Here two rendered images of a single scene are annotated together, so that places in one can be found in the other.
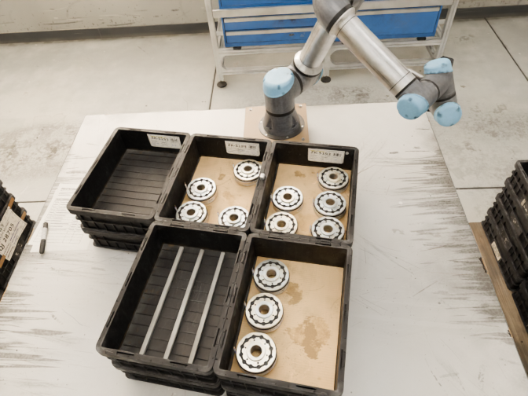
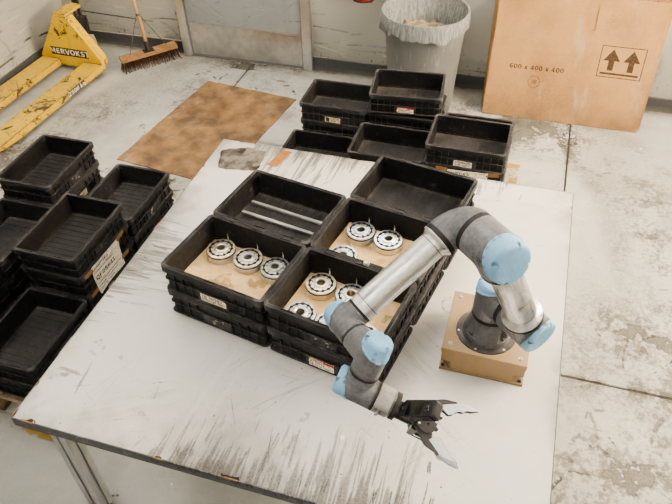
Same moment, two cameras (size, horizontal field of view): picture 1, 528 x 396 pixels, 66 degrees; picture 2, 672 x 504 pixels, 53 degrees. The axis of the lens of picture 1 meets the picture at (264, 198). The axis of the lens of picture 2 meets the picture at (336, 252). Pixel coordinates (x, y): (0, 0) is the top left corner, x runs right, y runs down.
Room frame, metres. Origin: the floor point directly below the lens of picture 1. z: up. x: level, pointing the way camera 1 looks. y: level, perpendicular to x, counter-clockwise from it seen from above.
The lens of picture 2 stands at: (1.15, -1.56, 2.44)
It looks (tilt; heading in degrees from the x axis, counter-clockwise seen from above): 43 degrees down; 103
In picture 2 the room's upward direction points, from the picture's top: 2 degrees counter-clockwise
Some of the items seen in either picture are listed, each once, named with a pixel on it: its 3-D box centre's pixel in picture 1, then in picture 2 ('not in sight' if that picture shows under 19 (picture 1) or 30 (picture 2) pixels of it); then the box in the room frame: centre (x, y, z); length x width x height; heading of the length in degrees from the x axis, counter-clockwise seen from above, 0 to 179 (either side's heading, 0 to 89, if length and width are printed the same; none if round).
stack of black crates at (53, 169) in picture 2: not in sight; (59, 196); (-0.84, 0.79, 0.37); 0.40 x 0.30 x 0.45; 85
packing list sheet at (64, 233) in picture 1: (69, 214); not in sight; (1.00, 0.75, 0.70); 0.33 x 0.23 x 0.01; 175
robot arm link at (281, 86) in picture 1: (280, 89); (496, 296); (1.30, -0.10, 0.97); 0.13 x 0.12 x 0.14; 133
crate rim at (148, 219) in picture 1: (133, 170); (414, 190); (0.99, 0.44, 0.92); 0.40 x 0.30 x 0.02; 165
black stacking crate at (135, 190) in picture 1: (137, 180); (413, 201); (0.99, 0.44, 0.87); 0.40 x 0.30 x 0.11; 165
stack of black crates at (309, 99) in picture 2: not in sight; (339, 120); (0.41, 1.83, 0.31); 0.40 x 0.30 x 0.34; 175
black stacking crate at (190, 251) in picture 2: (289, 313); (236, 268); (0.45, -0.04, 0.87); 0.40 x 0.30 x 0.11; 165
